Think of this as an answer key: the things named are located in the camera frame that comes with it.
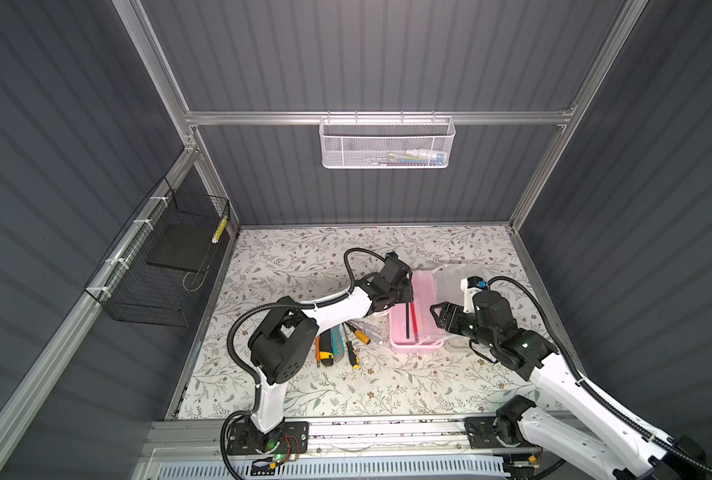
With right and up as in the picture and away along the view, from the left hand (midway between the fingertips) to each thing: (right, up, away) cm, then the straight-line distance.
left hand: (413, 289), depth 90 cm
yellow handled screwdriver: (-19, -18, -3) cm, 26 cm away
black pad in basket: (-61, +13, -14) cm, 64 cm away
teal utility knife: (-23, -16, -1) cm, 28 cm away
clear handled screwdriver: (-12, -14, +1) cm, 18 cm away
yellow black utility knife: (-26, -18, -3) cm, 32 cm away
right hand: (+6, -5, -12) cm, 14 cm away
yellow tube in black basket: (-55, +17, -9) cm, 58 cm away
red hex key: (+1, -10, +4) cm, 10 cm away
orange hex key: (-29, -18, -2) cm, 34 cm away
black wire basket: (-67, +6, -19) cm, 70 cm away
